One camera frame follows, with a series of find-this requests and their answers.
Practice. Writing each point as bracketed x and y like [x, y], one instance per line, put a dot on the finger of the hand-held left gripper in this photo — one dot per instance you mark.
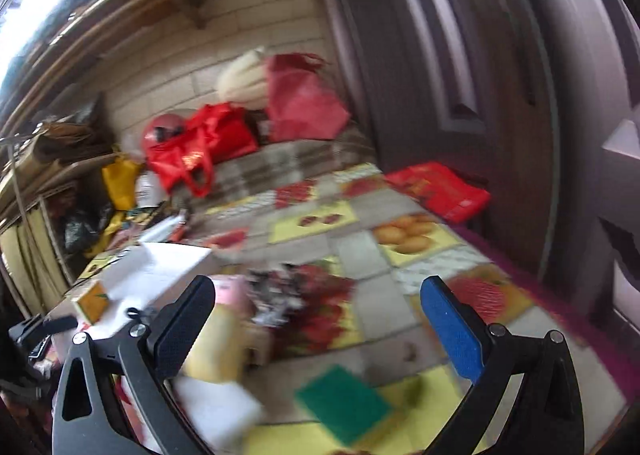
[60, 322]

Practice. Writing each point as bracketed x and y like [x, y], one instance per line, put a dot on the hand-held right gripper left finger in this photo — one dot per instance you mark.
[182, 330]

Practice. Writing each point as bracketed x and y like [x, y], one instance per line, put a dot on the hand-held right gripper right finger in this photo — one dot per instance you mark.
[450, 330]

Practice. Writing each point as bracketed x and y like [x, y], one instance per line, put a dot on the white cardboard box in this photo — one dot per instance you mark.
[155, 275]

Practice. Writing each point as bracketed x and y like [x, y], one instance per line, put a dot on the green and yellow scouring sponge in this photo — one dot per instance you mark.
[342, 400]

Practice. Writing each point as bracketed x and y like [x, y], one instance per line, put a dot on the small orange box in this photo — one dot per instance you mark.
[92, 302]

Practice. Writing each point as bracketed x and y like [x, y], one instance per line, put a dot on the pink plush toy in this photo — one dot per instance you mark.
[232, 292]

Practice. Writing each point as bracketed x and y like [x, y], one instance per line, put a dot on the black plastic bag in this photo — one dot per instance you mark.
[82, 230]

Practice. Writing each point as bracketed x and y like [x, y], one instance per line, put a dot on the black and white patterned cloth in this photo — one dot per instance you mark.
[275, 287]

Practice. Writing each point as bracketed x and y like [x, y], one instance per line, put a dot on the colourful clutter pile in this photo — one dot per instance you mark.
[150, 225]

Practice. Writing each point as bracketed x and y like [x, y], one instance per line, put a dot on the fruit printed mat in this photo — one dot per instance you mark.
[360, 255]

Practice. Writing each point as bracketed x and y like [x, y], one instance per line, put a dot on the red gift box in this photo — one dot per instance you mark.
[435, 187]

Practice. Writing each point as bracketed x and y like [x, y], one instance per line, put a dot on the white plastic bag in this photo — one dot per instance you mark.
[150, 190]

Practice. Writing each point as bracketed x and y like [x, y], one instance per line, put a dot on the yellow bag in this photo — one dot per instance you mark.
[120, 182]

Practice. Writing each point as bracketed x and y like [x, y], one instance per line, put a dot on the bright red shopping bag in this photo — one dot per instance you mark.
[205, 150]

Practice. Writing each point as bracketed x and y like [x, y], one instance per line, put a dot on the plaid blanket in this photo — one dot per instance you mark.
[280, 157]

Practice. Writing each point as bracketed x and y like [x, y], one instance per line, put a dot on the red helmet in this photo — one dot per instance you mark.
[161, 127]

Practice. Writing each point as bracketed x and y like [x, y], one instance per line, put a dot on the white cabinet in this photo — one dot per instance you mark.
[622, 175]

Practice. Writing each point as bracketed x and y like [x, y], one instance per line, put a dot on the wooden shelf unit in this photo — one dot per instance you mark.
[60, 85]

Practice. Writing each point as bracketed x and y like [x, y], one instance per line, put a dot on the dull red fabric bag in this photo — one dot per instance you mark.
[300, 105]

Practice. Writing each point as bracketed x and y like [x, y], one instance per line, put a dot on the cream striped cushion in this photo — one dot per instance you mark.
[240, 80]

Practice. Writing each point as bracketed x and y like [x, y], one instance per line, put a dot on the dark wooden door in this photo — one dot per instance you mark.
[425, 60]

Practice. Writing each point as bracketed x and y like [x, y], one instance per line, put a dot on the window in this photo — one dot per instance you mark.
[35, 0]

